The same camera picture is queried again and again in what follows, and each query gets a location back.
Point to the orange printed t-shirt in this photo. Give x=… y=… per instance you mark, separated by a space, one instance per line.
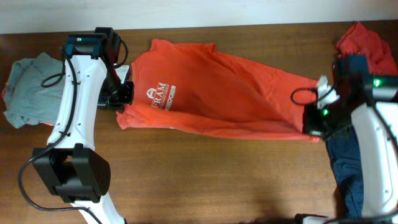
x=197 y=89

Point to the folded grey t-shirt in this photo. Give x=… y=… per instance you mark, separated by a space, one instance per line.
x=27 y=102

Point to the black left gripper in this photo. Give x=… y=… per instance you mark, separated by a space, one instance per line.
x=118 y=106

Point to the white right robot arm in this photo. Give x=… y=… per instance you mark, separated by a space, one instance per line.
x=356 y=116

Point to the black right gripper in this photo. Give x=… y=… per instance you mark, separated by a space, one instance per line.
x=308 y=126

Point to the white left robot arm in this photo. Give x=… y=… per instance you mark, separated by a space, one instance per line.
x=69 y=165

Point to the navy blue garment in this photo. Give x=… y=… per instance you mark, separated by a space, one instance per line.
x=344 y=154

